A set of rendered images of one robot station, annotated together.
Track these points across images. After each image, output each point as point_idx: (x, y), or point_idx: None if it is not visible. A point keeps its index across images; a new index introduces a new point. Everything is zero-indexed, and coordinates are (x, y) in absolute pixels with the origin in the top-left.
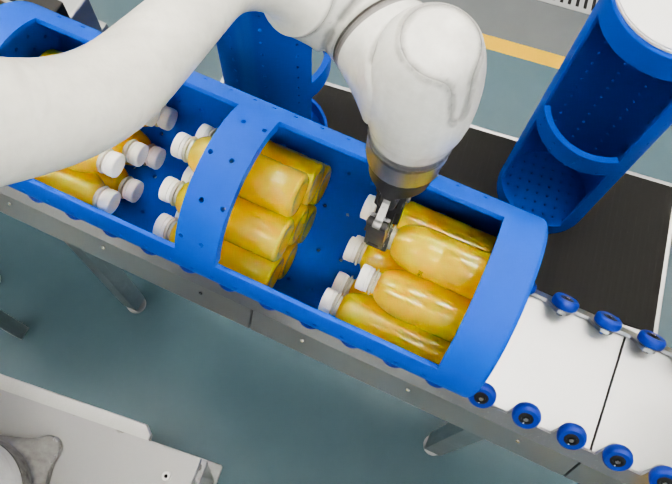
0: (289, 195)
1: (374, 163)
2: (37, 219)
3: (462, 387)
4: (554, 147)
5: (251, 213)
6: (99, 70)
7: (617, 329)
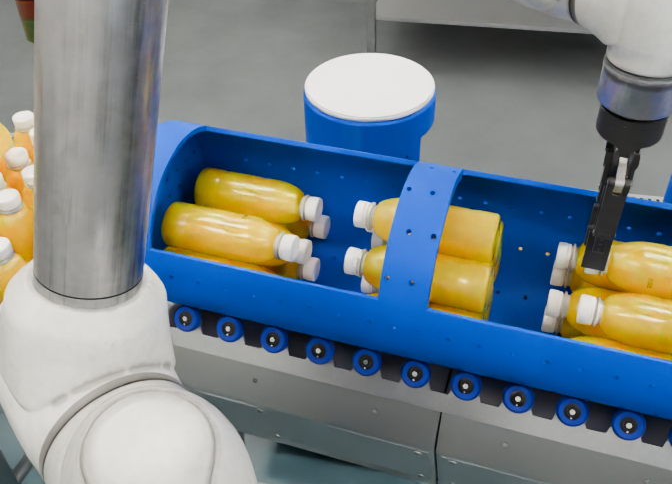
0: (491, 228)
1: (618, 97)
2: (176, 365)
3: None
4: None
5: (450, 259)
6: None
7: None
